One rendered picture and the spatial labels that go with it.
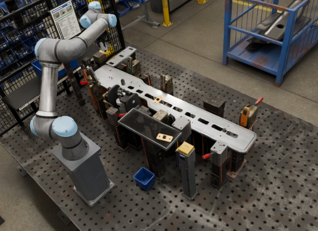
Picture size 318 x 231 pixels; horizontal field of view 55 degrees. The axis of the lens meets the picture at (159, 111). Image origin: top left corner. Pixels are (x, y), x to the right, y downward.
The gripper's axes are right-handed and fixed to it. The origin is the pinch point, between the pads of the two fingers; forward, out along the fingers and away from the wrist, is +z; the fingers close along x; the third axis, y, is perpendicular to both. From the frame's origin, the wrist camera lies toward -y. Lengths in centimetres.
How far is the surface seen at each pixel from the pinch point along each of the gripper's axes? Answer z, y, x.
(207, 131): 25, 91, -6
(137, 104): 17, 45, -18
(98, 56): 21.2, -25.6, 11.2
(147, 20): 123, -165, 216
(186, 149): 9, 96, -35
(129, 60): 17.1, 6.3, 15.7
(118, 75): 26.7, 1.1, 5.6
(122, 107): 20.2, 35.0, -23.0
